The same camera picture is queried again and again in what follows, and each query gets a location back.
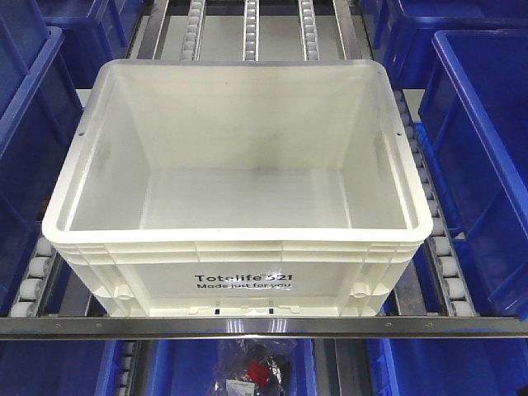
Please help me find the white plastic tote bin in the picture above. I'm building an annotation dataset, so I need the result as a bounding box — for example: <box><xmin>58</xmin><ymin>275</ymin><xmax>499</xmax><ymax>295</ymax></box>
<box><xmin>42</xmin><ymin>59</ymin><xmax>433</xmax><ymax>318</ymax></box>

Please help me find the blue bin lower middle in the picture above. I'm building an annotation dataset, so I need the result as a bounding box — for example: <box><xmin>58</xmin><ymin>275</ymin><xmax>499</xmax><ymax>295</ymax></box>
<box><xmin>144</xmin><ymin>338</ymin><xmax>318</xmax><ymax>395</ymax></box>

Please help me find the blue bin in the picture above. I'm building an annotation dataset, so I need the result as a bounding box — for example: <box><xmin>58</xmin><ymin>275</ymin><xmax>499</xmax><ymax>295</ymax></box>
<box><xmin>1</xmin><ymin>1</ymin><xmax>82</xmax><ymax>315</ymax></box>
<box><xmin>1</xmin><ymin>340</ymin><xmax>125</xmax><ymax>395</ymax></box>
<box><xmin>144</xmin><ymin>338</ymin><xmax>318</xmax><ymax>395</ymax></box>
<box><xmin>419</xmin><ymin>29</ymin><xmax>527</xmax><ymax>320</ymax></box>
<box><xmin>366</xmin><ymin>338</ymin><xmax>527</xmax><ymax>395</ymax></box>
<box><xmin>358</xmin><ymin>1</ymin><xmax>527</xmax><ymax>89</ymax></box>
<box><xmin>37</xmin><ymin>0</ymin><xmax>144</xmax><ymax>89</ymax></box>

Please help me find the blue bin lower right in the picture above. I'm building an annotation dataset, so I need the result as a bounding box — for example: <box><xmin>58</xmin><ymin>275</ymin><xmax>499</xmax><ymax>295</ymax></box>
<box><xmin>366</xmin><ymin>338</ymin><xmax>527</xmax><ymax>395</ymax></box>

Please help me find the blue bin right rear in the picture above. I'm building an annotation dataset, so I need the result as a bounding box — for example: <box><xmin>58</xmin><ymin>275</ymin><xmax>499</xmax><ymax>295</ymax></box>
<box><xmin>358</xmin><ymin>1</ymin><xmax>527</xmax><ymax>89</ymax></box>

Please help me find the blue bin right front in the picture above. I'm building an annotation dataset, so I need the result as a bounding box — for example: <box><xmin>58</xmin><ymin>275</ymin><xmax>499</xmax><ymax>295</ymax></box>
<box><xmin>419</xmin><ymin>29</ymin><xmax>527</xmax><ymax>320</ymax></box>

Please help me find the blue bin left front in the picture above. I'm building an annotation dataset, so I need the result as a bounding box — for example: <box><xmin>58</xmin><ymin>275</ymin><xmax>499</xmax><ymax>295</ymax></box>
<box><xmin>1</xmin><ymin>1</ymin><xmax>82</xmax><ymax>315</ymax></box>

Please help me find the blue bin left rear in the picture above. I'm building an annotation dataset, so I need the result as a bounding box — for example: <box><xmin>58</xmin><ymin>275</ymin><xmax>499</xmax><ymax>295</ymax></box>
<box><xmin>37</xmin><ymin>0</ymin><xmax>144</xmax><ymax>89</ymax></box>

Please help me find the blue bin lower left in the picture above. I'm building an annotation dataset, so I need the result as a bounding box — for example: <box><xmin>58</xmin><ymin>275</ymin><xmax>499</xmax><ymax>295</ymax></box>
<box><xmin>1</xmin><ymin>340</ymin><xmax>125</xmax><ymax>395</ymax></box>

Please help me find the roller track rear left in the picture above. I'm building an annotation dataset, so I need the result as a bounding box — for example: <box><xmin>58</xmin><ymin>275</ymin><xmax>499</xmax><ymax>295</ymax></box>
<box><xmin>180</xmin><ymin>0</ymin><xmax>206</xmax><ymax>61</ymax></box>

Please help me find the roller track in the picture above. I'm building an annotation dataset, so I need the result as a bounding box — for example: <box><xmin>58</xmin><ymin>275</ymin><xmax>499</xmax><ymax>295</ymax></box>
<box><xmin>243</xmin><ymin>0</ymin><xmax>260</xmax><ymax>61</ymax></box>
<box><xmin>297</xmin><ymin>0</ymin><xmax>319</xmax><ymax>61</ymax></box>
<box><xmin>394</xmin><ymin>90</ymin><xmax>479</xmax><ymax>318</ymax></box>
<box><xmin>8</xmin><ymin>235</ymin><xmax>57</xmax><ymax>318</ymax></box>
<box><xmin>180</xmin><ymin>0</ymin><xmax>206</xmax><ymax>61</ymax></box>

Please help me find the clear bag with parts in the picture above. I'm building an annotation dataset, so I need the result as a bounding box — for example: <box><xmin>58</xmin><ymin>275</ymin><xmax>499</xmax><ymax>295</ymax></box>
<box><xmin>208</xmin><ymin>338</ymin><xmax>297</xmax><ymax>395</ymax></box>

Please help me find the roller track rear right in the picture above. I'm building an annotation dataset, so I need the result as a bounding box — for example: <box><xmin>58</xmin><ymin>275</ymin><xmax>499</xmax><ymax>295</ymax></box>
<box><xmin>297</xmin><ymin>0</ymin><xmax>319</xmax><ymax>61</ymax></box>

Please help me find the roller track rear middle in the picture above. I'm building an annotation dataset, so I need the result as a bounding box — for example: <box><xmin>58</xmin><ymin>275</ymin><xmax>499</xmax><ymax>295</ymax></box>
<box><xmin>243</xmin><ymin>0</ymin><xmax>260</xmax><ymax>61</ymax></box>

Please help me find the roller track right side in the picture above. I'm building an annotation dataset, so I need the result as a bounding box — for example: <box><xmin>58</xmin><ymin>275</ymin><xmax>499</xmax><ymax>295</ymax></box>
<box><xmin>394</xmin><ymin>90</ymin><xmax>479</xmax><ymax>318</ymax></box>

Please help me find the roller track left side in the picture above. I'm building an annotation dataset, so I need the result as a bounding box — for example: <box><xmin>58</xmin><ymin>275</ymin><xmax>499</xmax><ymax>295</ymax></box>
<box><xmin>8</xmin><ymin>235</ymin><xmax>57</xmax><ymax>318</ymax></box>

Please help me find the steel shelf front rail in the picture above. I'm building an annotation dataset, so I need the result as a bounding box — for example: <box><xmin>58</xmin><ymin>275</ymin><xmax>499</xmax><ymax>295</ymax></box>
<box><xmin>1</xmin><ymin>316</ymin><xmax>527</xmax><ymax>340</ymax></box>

